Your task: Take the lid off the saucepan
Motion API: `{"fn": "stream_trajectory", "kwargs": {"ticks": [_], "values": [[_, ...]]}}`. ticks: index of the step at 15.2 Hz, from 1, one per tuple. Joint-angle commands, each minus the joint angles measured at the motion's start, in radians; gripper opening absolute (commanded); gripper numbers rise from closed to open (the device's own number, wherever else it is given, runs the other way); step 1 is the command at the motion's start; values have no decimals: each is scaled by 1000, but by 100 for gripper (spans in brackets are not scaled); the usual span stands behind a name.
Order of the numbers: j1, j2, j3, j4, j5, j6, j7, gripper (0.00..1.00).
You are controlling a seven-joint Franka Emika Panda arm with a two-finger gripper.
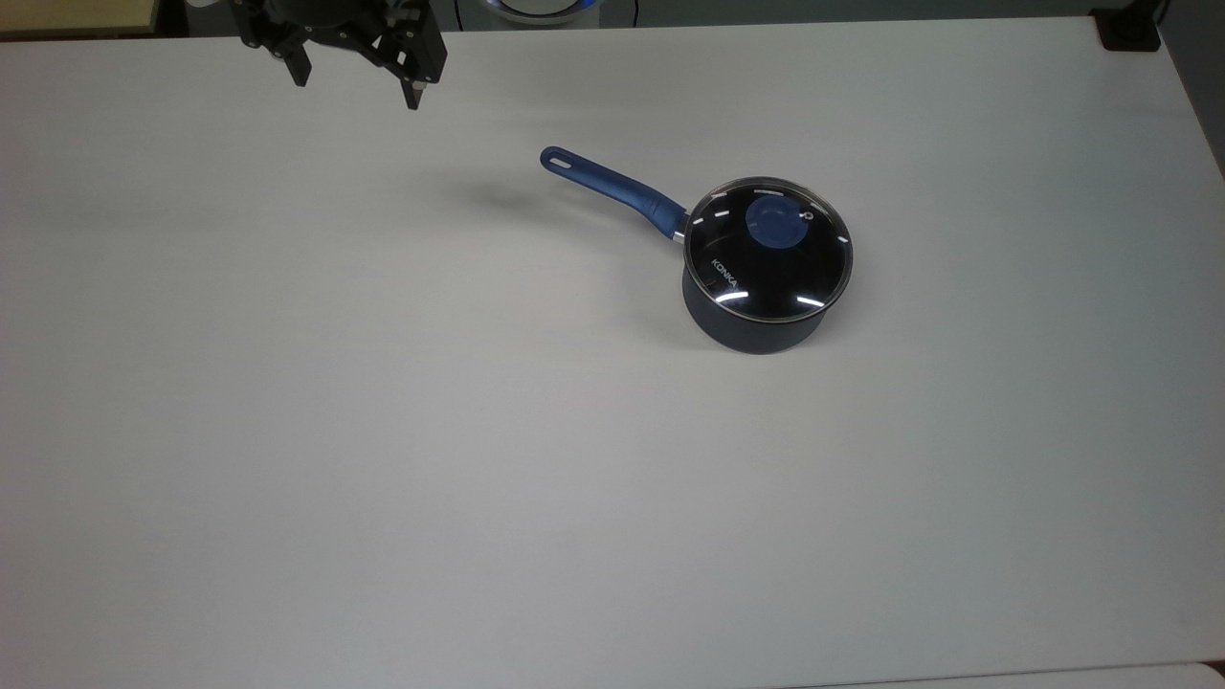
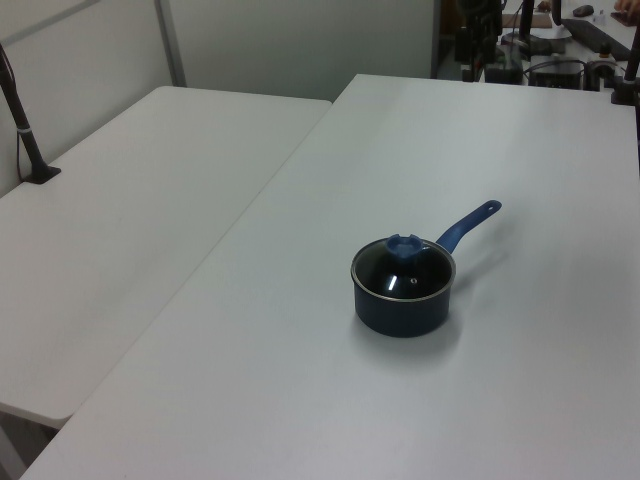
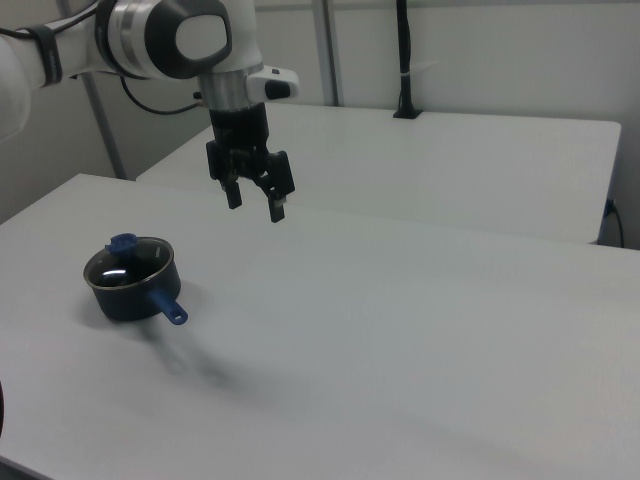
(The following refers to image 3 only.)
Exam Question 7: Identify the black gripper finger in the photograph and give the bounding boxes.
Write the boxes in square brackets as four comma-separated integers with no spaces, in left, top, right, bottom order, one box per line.
[205,139,244,210]
[256,150,297,224]

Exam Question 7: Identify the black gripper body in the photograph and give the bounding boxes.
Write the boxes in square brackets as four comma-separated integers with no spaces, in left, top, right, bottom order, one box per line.
[208,103,272,182]

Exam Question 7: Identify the glass lid with blue knob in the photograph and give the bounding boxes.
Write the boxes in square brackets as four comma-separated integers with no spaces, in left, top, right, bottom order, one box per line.
[84,233,176,291]

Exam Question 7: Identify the dark blue saucepan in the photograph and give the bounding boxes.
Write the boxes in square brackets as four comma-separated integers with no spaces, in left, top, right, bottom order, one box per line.
[83,235,189,327]

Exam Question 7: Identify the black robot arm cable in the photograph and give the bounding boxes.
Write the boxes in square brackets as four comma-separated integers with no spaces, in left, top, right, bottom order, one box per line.
[119,74,211,117]

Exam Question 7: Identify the white cable tie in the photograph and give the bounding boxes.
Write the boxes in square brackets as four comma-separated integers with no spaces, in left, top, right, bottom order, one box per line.
[399,59,439,81]

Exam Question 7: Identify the black camera pole with base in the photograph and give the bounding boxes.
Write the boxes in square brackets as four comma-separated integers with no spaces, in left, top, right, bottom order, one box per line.
[392,0,425,120]

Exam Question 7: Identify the black cable with blue plug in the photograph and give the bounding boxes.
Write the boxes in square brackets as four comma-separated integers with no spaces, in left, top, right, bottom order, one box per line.
[604,198,626,247]

